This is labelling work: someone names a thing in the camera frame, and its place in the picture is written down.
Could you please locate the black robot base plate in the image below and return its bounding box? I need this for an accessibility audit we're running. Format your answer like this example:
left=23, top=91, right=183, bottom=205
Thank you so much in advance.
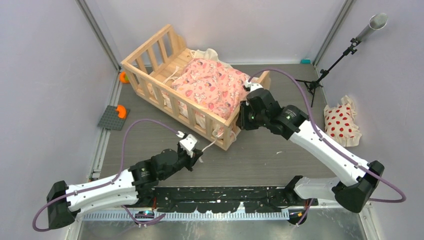
left=130, top=186, right=310, bottom=214

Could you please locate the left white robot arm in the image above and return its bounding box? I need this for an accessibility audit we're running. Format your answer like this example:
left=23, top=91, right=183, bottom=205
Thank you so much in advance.
left=46, top=145, right=204, bottom=230

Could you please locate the small teal block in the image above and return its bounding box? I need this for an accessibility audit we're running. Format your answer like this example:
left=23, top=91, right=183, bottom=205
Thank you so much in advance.
left=300, top=59, right=311, bottom=64

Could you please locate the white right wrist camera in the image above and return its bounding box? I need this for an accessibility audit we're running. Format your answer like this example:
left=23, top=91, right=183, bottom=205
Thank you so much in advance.
left=243, top=81, right=264, bottom=93

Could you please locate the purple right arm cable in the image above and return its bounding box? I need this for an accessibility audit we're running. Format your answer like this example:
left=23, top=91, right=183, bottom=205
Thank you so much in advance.
left=247, top=67, right=407, bottom=227

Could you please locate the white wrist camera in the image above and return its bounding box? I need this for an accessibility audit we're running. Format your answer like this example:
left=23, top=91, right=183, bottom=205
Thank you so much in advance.
left=243, top=81, right=264, bottom=93
left=178, top=131, right=198, bottom=158

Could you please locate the wooden slatted pet bed frame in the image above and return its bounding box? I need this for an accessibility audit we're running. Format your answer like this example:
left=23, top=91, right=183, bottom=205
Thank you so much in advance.
left=121, top=24, right=271, bottom=150

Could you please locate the grey building block plate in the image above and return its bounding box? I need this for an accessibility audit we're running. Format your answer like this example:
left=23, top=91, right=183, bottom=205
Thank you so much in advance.
left=97, top=105, right=131, bottom=131

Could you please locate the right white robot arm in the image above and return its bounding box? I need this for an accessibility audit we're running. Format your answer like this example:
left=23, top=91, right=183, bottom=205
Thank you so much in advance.
left=236, top=87, right=385, bottom=213

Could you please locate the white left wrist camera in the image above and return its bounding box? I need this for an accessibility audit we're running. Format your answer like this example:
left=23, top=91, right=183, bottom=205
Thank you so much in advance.
left=178, top=131, right=198, bottom=158

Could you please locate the pink unicorn print cushion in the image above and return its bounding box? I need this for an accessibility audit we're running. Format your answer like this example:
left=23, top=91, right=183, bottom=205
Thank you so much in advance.
left=149, top=48, right=253, bottom=163

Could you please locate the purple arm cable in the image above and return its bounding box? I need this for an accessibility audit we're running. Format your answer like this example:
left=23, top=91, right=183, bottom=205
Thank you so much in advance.
left=247, top=67, right=407, bottom=227
left=31, top=118, right=185, bottom=233

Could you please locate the orange arch toy block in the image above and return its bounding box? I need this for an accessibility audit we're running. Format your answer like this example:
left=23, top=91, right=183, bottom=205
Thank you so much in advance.
left=115, top=105, right=128, bottom=119

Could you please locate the orange and green toy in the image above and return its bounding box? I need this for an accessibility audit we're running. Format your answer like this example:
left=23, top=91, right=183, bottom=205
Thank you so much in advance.
left=119, top=71, right=130, bottom=84

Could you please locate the white strawberry print pillow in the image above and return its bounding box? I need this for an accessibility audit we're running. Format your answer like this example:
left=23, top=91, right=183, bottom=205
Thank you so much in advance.
left=323, top=95, right=362, bottom=148

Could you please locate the microphone on black stand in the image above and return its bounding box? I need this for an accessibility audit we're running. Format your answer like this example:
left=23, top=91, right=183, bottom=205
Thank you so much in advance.
left=296, top=13, right=388, bottom=108

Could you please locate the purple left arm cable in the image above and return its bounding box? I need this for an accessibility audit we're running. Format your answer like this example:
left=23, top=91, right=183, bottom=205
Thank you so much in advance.
left=31, top=118, right=185, bottom=233

